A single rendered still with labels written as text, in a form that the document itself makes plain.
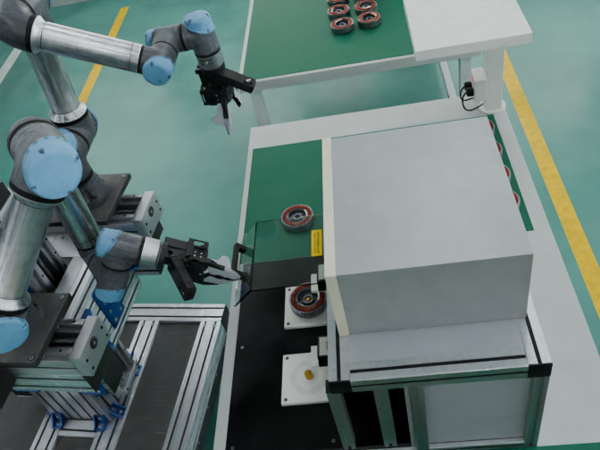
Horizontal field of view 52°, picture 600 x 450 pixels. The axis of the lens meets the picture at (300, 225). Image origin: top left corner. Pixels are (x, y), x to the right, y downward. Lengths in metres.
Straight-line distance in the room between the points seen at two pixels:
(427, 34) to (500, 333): 1.08
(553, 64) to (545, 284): 2.43
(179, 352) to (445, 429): 1.37
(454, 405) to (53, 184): 0.97
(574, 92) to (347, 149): 2.59
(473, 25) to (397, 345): 1.14
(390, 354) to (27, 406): 1.81
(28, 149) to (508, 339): 1.04
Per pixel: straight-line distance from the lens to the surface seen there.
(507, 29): 2.06
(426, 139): 1.45
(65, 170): 1.36
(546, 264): 1.94
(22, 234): 1.44
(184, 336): 2.64
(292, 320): 1.81
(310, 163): 2.33
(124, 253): 1.56
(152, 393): 2.54
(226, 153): 3.78
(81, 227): 1.63
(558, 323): 1.81
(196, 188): 3.60
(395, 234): 1.23
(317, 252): 1.57
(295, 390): 1.68
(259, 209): 2.20
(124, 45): 1.70
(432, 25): 2.11
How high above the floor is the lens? 2.22
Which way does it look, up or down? 44 degrees down
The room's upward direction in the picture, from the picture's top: 15 degrees counter-clockwise
